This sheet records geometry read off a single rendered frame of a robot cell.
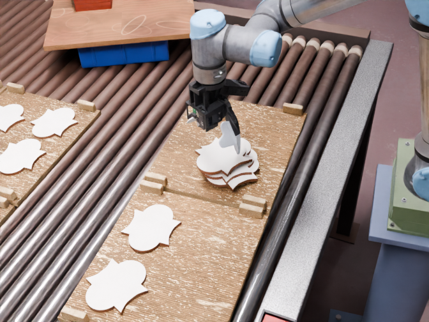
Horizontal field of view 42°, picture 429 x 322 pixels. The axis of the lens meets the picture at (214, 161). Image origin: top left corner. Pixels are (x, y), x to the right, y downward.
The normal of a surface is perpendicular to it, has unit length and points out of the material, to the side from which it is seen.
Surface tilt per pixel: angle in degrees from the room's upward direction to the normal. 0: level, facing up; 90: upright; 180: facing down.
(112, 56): 90
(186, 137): 0
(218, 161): 0
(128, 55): 90
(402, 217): 90
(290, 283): 0
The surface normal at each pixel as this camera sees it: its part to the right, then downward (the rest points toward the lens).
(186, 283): -0.04, -0.73
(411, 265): -0.36, 0.65
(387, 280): -0.84, 0.40
